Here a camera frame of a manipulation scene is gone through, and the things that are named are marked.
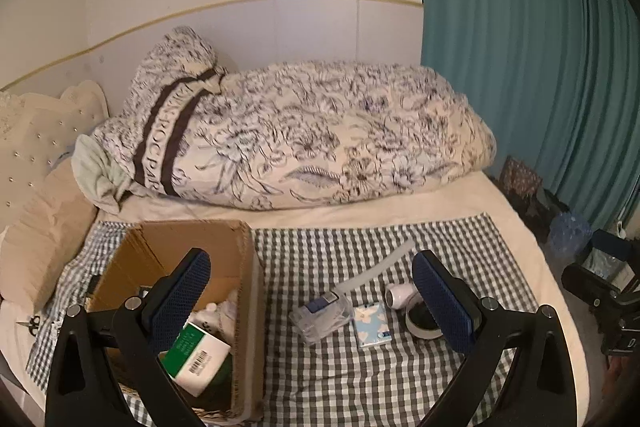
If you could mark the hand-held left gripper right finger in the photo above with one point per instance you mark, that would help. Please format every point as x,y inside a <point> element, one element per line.
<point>445,302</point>

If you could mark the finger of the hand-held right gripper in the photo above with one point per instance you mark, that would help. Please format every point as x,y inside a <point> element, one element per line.
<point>590,284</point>
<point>612,246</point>

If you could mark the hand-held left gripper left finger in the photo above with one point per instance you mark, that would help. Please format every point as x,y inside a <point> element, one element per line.
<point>180,302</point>

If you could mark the round white bowl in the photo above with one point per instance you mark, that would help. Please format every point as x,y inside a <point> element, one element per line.
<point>417,329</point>

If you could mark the small white bottle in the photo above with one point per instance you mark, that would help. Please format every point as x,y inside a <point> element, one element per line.
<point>400,297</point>

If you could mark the green carton box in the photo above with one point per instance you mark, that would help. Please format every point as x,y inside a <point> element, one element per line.
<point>200,352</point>

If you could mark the brown cardboard box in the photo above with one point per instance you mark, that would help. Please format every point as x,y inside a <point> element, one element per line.
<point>200,237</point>

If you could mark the blue floral tissue pack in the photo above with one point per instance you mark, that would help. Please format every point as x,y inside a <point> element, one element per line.
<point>371,324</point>

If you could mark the white plastic strip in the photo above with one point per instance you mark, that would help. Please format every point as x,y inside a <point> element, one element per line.
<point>375,267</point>

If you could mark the clear cotton swab container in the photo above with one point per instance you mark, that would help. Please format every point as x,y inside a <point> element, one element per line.
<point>320,319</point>

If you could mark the dark bag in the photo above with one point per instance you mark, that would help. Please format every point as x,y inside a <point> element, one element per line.
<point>545,212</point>

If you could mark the cream bed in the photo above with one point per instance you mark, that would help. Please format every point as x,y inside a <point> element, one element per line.
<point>450,197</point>

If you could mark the patterned paper bag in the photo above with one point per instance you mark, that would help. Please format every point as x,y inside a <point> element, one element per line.
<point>520,179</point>

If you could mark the grey checkered cloth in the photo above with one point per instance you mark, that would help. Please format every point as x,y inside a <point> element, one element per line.
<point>325,382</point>

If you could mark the small scissors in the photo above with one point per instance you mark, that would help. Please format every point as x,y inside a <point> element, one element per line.
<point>32,323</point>

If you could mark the beige pillow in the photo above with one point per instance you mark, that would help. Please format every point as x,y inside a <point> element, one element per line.
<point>45,232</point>

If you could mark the mint green cloth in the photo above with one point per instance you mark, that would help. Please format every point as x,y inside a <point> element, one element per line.
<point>97,172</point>

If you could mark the teal curtain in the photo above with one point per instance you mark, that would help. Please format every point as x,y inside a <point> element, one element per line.
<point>525,57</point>

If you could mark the floral print duvet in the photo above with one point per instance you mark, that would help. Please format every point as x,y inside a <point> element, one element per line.
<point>325,122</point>

